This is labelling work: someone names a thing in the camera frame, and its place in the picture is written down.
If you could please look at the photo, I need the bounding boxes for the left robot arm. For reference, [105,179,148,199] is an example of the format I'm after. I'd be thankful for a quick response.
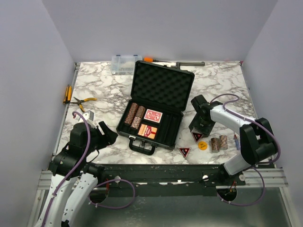
[36,121,118,227]

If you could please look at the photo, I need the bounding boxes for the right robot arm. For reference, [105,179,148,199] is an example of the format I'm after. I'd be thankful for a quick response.
[189,99,279,185]

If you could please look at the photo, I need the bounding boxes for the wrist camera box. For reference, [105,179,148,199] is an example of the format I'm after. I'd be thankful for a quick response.
[191,95,210,115]
[82,110,96,128]

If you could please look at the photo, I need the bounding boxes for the yellow handled pliers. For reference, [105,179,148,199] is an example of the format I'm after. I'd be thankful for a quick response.
[70,97,97,113]

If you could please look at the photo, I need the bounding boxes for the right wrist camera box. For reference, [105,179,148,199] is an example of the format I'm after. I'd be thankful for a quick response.
[191,95,210,115]

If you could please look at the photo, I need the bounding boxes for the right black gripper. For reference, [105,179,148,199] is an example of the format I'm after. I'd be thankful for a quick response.
[189,113,216,138]

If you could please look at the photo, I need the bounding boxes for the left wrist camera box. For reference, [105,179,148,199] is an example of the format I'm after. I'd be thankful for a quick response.
[82,110,96,128]

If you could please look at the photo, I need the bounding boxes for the tall poker chip stack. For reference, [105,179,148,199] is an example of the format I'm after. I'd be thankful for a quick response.
[124,103,139,126]

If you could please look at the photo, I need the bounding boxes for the black metal base rail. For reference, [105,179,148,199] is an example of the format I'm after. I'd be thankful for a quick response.
[88,164,245,199]

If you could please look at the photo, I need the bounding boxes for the clear plastic organizer box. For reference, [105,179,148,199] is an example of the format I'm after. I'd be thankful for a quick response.
[110,55,143,75]

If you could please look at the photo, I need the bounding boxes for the blue marker pen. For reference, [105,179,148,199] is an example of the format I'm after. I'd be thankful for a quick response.
[233,134,240,150]

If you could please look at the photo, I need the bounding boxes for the grey metal t-handle bar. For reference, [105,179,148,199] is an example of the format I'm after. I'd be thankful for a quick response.
[171,61,205,70]

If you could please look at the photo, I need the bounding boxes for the middle poker chip stack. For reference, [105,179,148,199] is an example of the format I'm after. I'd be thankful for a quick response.
[135,105,146,118]

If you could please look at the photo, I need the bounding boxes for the front poker chip stack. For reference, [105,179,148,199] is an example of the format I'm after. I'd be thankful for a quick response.
[131,116,142,130]

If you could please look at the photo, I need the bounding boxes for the yellow black utility knife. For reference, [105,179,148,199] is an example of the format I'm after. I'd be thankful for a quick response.
[62,85,72,104]

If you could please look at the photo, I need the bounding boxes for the all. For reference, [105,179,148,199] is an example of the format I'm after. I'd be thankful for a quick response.
[178,147,191,158]
[191,132,203,143]

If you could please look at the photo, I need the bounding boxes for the orange playing card deck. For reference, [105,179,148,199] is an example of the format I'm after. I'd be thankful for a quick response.
[138,124,158,140]

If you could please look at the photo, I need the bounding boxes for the yellow big blind button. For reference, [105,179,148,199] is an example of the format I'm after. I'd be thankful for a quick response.
[198,141,208,150]

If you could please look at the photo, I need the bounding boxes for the red playing card deck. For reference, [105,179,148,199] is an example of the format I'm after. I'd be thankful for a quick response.
[143,109,163,123]

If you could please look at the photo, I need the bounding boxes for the black foam-lined carrying case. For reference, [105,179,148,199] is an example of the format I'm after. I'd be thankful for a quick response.
[116,61,195,155]

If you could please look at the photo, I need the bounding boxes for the orange handled screwdriver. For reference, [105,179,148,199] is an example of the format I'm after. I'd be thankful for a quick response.
[143,57,170,63]

